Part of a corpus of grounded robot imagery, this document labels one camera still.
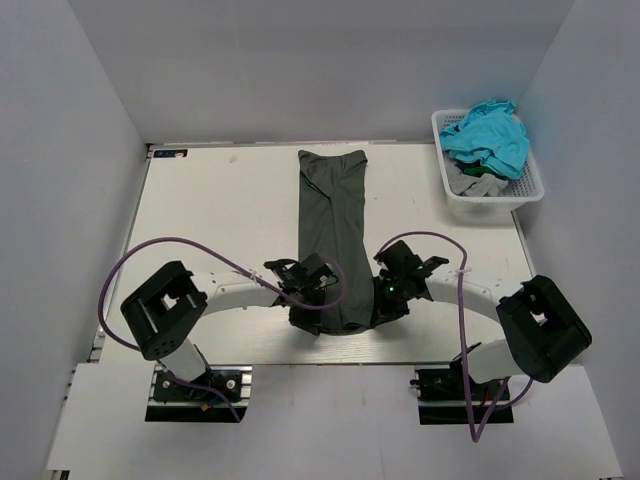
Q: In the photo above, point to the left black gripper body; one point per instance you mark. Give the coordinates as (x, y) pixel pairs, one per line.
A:
(307, 317)

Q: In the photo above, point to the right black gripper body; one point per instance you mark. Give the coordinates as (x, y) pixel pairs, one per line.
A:
(382, 310)

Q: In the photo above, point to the dark grey t shirt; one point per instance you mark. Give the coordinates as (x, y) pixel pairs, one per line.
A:
(331, 224)

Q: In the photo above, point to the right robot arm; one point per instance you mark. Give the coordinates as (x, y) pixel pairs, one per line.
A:
(542, 332)

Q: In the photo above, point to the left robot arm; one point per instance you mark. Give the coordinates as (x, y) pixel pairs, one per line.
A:
(162, 312)

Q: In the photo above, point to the white grey garment in basket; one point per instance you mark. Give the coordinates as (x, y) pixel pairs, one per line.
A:
(487, 185)

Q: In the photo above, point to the green garment in basket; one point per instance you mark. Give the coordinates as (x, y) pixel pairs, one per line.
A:
(476, 170)

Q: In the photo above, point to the white plastic basket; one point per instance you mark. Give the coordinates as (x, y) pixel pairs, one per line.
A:
(527, 189)

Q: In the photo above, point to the turquoise t shirt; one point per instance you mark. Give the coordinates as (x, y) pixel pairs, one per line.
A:
(489, 135)

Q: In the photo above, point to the dark label sticker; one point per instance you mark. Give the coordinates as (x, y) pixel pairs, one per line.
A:
(170, 153)

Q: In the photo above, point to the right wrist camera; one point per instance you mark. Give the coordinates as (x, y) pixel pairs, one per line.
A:
(399, 259)

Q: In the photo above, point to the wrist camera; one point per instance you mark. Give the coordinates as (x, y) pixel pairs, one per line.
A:
(315, 271)
(399, 259)

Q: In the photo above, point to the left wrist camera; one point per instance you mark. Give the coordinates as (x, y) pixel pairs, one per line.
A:
(315, 271)

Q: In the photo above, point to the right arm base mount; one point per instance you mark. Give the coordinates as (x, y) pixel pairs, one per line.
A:
(441, 398)

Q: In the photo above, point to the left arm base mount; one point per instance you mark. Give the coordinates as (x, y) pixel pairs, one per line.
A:
(225, 400)

